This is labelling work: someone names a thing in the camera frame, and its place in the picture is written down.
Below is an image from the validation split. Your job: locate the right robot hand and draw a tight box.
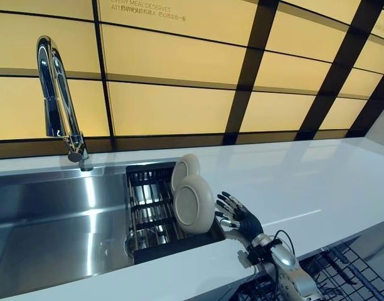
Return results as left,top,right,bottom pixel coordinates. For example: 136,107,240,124
215,191,264,248

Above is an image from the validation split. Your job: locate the large beige plate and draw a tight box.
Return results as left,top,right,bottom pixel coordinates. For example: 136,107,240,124
174,175,215,235

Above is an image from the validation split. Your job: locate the small beige plate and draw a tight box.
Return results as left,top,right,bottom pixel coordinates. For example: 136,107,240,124
171,154,201,191

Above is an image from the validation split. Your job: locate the black sink drying rack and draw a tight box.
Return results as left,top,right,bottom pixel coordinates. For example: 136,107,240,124
125,162,226,265

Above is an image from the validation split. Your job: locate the stainless steel sink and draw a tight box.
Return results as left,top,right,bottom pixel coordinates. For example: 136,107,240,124
0,161,226,289

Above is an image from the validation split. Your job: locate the chrome kitchen faucet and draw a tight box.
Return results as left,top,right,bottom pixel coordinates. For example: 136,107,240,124
36,35,94,172

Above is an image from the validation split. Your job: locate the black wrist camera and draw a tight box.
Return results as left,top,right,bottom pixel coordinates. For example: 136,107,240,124
244,243,268,266

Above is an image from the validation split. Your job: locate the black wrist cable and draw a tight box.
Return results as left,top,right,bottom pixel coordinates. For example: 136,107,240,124
257,230,296,301

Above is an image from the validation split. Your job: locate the black wire dishwasher rack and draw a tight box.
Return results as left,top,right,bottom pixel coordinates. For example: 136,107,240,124
235,243,384,301

